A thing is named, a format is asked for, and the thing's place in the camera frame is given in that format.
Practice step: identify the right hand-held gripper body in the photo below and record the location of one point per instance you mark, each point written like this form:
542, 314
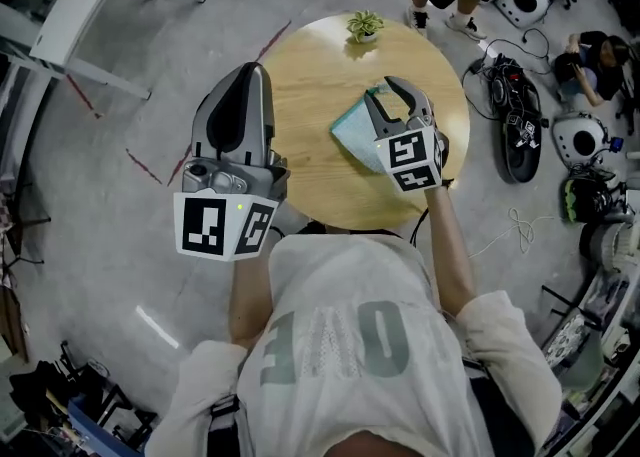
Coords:
407, 150

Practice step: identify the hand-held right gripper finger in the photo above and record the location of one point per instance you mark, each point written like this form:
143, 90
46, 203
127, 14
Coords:
381, 125
417, 97

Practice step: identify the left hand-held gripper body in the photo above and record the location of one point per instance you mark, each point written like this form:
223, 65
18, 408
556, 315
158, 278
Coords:
205, 225

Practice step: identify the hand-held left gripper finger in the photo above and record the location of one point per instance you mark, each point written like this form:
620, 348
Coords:
264, 115
202, 117

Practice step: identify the light blue zipper pouch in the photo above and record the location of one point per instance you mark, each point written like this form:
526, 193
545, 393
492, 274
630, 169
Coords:
355, 130

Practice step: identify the person's left forearm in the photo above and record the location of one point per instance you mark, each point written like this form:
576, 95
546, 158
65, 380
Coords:
250, 295

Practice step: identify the person's right forearm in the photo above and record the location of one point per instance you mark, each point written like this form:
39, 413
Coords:
450, 245

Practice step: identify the small potted plant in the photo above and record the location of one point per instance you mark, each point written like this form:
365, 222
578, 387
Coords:
365, 25

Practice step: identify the open black equipment case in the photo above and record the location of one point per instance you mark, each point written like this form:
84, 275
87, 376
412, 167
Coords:
520, 145

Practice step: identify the black and green bag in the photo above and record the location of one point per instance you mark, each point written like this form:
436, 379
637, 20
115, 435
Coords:
582, 200

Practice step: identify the person's white printed shirt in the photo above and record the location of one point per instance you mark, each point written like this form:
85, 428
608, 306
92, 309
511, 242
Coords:
350, 345

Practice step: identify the small blue box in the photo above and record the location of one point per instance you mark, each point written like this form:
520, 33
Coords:
616, 144

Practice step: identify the white metal-frame table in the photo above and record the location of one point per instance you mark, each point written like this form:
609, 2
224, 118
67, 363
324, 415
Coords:
95, 5

